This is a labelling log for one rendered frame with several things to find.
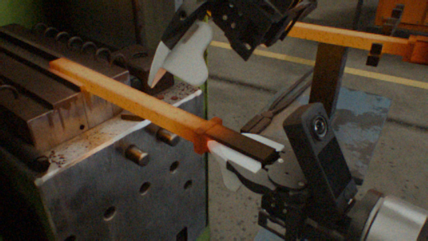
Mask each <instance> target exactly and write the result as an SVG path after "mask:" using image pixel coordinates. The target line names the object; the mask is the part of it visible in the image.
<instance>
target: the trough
mask: <svg viewBox="0 0 428 241"><path fill-rule="evenodd" d="M0 43H2V44H5V46H7V47H9V48H12V49H14V50H16V51H18V52H21V54H23V55H25V56H28V57H30V58H32V59H34V60H37V61H38V62H39V63H42V64H44V65H46V66H48V67H51V66H50V62H53V61H55V60H58V59H59V57H56V56H54V55H52V54H49V53H47V52H46V51H44V50H41V49H39V48H37V47H35V46H31V45H30V44H29V43H27V42H24V41H22V40H20V39H17V38H15V37H13V36H12V35H9V34H7V33H5V32H3V31H0Z"/></svg>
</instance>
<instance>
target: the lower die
mask: <svg viewBox="0 0 428 241"><path fill-rule="evenodd" d="M0 31H3V32H5V33H7V34H9V35H12V36H13V37H15V38H17V39H20V40H22V41H24V42H27V43H29V44H30V45H31V46H35V47H37V48H39V49H41V50H44V51H46V52H47V53H49V54H52V55H54V56H56V57H59V58H67V59H68V60H69V61H71V62H75V63H77V64H79V65H81V66H85V67H87V68H88V69H89V70H93V71H95V72H97V73H100V74H103V75H105V76H107V78H111V79H113V80H115V81H118V82H121V83H123V84H125V85H128V86H129V87H130V76H129V71H128V70H125V69H123V68H120V66H116V65H114V64H112V67H110V66H109V62H106V61H104V60H101V59H99V58H98V60H97V61H94V56H93V55H90V54H87V53H86V52H84V54H80V50H79V49H77V48H73V47H72V46H70V49H67V45H66V44H63V43H61V42H60V41H58V43H57V44H55V43H54V39H52V38H50V37H47V36H46V38H43V35H42V34H41V33H38V32H35V33H31V29H28V28H26V27H24V26H22V25H19V24H17V23H11V24H8V25H2V26H0ZM0 79H2V80H3V82H4V84H5V85H12V86H14V87H15V88H16V90H17V91H18V93H19V98H18V99H15V96H14V93H13V91H12V90H8V88H6V89H5V90H2V91H0V108H1V110H2V112H3V115H4V118H5V122H6V123H7V126H9V127H10V129H11V130H12V131H13V132H14V133H16V134H17V135H19V136H20V137H21V138H22V139H24V140H26V141H27V142H28V143H30V145H32V146H34V147H35V148H36V149H38V150H39V151H41V152H44V151H47V150H49V149H51V148H53V147H55V146H58V145H59V144H60V143H63V142H65V141H67V140H68V139H71V138H73V137H75V136H77V135H78V134H80V133H83V132H84V131H87V130H88V129H91V128H92V127H95V125H98V124H100V123H102V122H104V121H106V120H108V119H110V118H112V117H113V116H114V115H117V114H119V113H121V112H122V111H123V110H124V109H123V108H121V107H120V106H118V105H117V104H114V103H112V102H110V101H108V100H105V99H103V98H101V97H100V96H98V95H96V94H94V93H92V92H89V91H87V90H86V86H85V84H83V83H81V82H78V81H77V80H74V79H72V78H70V77H69V76H66V75H64V74H62V73H60V72H58V71H55V70H54V69H53V68H50V67H48V66H46V65H44V64H42V63H39V62H38V61H37V60H34V59H32V58H30V57H28V56H25V55H23V54H21V52H18V51H16V50H14V49H12V48H9V47H7V46H5V44H2V43H0ZM80 125H85V128H84V130H80Z"/></svg>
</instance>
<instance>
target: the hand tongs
mask: <svg viewBox="0 0 428 241"><path fill-rule="evenodd" d="M313 71H314V66H313V67H312V69H311V70H308V71H307V72H306V73H305V74H304V75H303V76H302V77H301V78H300V79H299V80H297V81H296V82H295V83H294V84H293V85H291V86H290V87H289V88H288V89H287V90H286V91H285V92H284V93H283V94H281V95H280V96H279V97H278V98H277V99H276V100H275V101H274V103H272V104H271V106H270V108H269V109H268V111H264V112H262V113H261V116H260V115H258V114H257V115H256V116H255V117H254V118H252V119H251V120H250V121H249V122H248V123H247V124H246V125H244V126H243V127H242V128H241V129H240V133H249V134H255V135H259V134H260V133H261V132H262V131H263V130H264V129H265V128H266V127H267V126H268V125H269V124H270V123H271V120H272V118H273V117H274V114H275V113H277V112H279V111H281V110H283V109H285V107H287V106H288V105H289V103H291V102H293V101H294V100H295V99H296V98H297V97H298V95H299V94H301V93H303V91H305V89H307V87H308V86H309V85H311V83H312V79H311V80H310V81H308V82H307V83H306V84H305V85H303V87H302V88H301V89H299V91H297V92H296V93H295V94H294V95H293V96H292V97H291V98H289V99H288V100H287V101H286V102H285V103H283V104H281V105H280V106H279V107H278V108H276V109H275V110H274V108H275V107H276V104H277V103H278V102H279V101H280V100H281V99H284V98H285V97H286V95H287V94H288V93H289V92H291V91H292V90H293V89H294V88H295V87H296V86H297V85H298V84H299V83H301V82H302V81H303V80H304V79H306V78H307V76H308V75H310V74H311V73H312V72H313Z"/></svg>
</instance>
